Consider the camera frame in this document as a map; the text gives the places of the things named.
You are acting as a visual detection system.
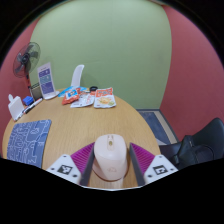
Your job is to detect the acrylic sign stand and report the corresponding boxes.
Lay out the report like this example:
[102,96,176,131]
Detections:
[37,61,60,101]

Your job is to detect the black standing fan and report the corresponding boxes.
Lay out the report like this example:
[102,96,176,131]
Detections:
[12,41,42,90]

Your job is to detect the white chair back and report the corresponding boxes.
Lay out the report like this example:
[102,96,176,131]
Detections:
[70,64,85,88]

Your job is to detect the white tissue box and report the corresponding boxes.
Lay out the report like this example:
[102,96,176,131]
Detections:
[7,93,25,122]

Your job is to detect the black office chair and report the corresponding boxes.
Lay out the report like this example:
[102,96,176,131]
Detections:
[159,117,224,171]

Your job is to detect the white black-capped marker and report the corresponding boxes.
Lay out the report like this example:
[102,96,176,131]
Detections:
[24,97,44,114]

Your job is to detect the light blue snack packet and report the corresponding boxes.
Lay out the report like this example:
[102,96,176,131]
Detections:
[58,85,81,98]

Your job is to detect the pale pink computer mouse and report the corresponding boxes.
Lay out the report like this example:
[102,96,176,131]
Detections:
[92,133,129,183]

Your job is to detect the blue whiteboard eraser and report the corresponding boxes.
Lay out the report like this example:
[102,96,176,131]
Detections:
[22,95,35,106]

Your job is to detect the blue patterned mouse pad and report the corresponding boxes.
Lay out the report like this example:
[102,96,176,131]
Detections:
[6,119,53,169]

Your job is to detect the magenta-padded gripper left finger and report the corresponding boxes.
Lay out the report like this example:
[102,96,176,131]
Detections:
[45,141,96,187]

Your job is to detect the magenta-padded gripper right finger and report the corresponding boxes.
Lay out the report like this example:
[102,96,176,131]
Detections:
[129,142,180,187]

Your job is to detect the orange and white snack packet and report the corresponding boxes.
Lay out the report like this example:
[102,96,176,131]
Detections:
[93,87,117,109]

